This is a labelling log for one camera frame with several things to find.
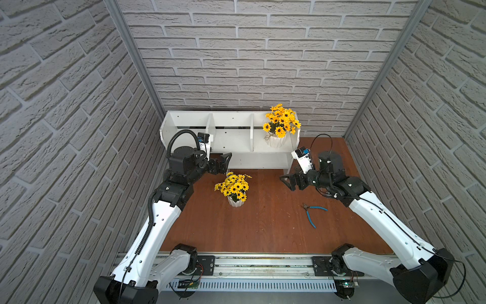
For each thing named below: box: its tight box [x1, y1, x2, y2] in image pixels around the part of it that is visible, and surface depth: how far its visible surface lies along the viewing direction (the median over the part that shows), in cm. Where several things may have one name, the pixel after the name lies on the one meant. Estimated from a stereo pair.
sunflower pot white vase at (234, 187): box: [213, 171, 253, 208], surface depth 83 cm
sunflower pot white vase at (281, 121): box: [262, 103, 302, 149], surface depth 75 cm
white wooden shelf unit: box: [160, 110, 300, 172], surface depth 84 cm
